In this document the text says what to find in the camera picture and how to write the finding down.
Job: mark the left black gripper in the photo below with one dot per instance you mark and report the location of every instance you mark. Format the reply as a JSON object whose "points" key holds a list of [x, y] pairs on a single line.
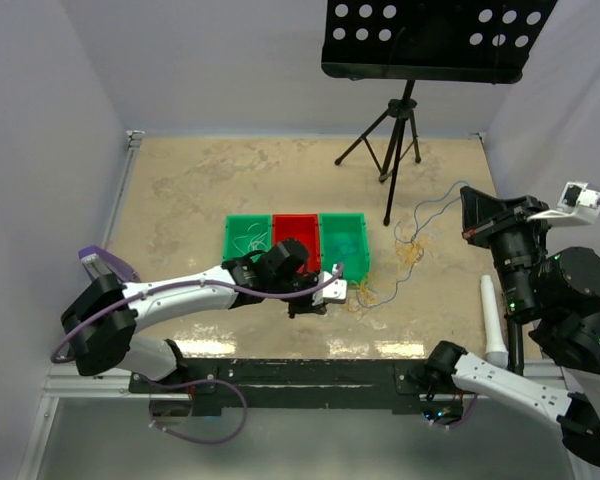
{"points": [[306, 307]]}

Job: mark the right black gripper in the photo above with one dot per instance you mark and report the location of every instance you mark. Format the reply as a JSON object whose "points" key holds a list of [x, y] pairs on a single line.
{"points": [[480, 211]]}

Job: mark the red plastic bin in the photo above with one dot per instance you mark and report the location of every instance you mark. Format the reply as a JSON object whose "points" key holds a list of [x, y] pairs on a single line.
{"points": [[302, 227]]}

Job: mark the green plastic bin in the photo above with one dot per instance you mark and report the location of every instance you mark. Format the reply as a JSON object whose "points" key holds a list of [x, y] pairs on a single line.
{"points": [[245, 234], [343, 239]]}

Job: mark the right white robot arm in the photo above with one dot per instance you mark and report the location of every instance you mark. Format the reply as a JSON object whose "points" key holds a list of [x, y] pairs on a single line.
{"points": [[559, 292]]}

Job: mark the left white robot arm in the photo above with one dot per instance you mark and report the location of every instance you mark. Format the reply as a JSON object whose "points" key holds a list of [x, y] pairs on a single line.
{"points": [[103, 325]]}

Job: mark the black microphone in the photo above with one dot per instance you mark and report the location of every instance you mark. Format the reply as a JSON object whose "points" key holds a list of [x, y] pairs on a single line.
{"points": [[515, 342]]}

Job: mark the white microphone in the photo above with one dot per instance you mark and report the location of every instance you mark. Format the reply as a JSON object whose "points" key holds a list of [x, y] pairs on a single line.
{"points": [[496, 352]]}

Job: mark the black music stand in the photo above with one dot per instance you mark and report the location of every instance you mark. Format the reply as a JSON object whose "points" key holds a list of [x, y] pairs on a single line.
{"points": [[485, 42]]}

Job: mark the purple holder block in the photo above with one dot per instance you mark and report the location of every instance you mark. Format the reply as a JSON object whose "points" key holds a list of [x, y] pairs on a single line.
{"points": [[97, 262]]}

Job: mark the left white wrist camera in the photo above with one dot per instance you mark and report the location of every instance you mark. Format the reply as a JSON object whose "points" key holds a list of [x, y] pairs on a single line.
{"points": [[332, 287]]}

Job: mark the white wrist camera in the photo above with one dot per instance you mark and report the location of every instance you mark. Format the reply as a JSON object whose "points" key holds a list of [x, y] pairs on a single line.
{"points": [[332, 287], [578, 205]]}

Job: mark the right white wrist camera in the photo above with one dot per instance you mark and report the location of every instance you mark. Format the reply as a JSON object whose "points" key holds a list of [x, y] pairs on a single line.
{"points": [[578, 205]]}

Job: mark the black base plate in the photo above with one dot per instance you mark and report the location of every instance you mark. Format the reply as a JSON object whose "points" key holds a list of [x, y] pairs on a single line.
{"points": [[207, 387]]}

